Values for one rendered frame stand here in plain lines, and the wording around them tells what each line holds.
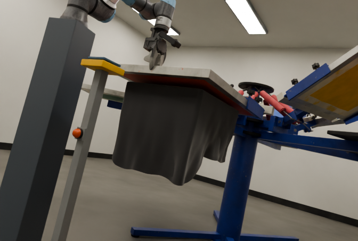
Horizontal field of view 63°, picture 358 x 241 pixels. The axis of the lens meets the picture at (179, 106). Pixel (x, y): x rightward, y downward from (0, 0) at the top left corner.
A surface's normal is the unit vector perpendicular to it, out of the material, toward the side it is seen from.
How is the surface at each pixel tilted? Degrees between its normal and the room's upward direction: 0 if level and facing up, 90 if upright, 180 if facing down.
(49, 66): 90
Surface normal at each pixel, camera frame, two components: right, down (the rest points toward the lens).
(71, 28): -0.27, -0.18
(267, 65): -0.51, -0.22
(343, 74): 0.07, 0.82
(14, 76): 0.83, 0.12
